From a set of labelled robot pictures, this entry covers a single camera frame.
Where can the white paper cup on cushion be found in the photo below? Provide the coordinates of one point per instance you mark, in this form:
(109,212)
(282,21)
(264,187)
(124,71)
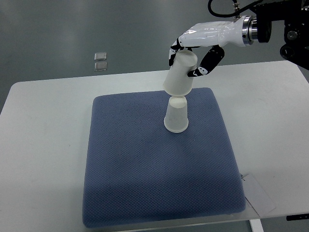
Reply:
(176,118)

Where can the blue fabric cushion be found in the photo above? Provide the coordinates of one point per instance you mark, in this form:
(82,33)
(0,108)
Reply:
(138,171)

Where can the white paper tag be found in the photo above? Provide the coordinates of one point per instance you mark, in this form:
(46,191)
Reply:
(256,196)

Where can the white paper cup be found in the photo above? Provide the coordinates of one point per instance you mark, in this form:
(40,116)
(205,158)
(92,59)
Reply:
(177,82)
(176,118)

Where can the white table leg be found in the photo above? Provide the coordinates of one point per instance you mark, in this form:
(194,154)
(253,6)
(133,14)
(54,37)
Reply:
(256,225)

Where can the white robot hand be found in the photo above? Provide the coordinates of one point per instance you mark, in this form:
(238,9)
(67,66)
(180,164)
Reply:
(216,34)

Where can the upper floor metal plate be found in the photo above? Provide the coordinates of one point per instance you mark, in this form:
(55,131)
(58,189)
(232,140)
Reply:
(100,56)

